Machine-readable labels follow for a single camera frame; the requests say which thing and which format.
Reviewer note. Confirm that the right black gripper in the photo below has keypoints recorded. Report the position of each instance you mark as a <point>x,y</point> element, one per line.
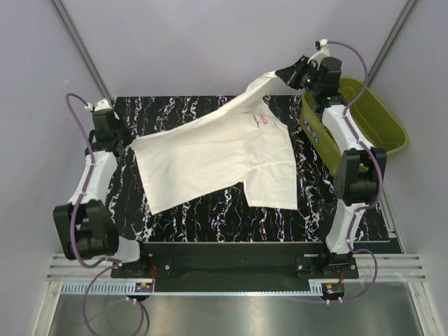
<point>290,74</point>

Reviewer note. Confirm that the aluminium frame post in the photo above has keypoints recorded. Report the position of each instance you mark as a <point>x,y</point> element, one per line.
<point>391,39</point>
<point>77,39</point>

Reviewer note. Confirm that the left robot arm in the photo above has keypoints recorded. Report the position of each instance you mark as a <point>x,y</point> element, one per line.
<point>84,224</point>

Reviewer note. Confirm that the white t shirt red print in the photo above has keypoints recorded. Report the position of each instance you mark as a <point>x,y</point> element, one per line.
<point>241,142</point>

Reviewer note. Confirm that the right aluminium frame post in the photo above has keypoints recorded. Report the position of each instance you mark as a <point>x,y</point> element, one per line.
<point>391,39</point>

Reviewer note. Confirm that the olive green plastic basket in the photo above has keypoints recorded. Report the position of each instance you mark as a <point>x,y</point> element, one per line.
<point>373,119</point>

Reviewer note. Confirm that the slotted grey cable duct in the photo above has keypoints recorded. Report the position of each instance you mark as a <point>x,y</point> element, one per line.
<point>135,289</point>

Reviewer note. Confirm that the black patterned table mat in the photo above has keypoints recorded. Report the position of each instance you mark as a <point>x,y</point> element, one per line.
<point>225,216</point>

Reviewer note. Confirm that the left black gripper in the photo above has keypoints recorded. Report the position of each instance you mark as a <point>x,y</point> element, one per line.
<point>127,134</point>

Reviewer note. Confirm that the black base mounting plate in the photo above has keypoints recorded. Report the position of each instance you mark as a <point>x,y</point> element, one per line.
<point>306,260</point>

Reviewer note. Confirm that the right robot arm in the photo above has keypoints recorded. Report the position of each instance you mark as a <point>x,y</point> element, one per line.
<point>356,165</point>

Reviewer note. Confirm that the left aluminium frame post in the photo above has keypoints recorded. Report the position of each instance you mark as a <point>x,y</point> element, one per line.
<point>77,39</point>

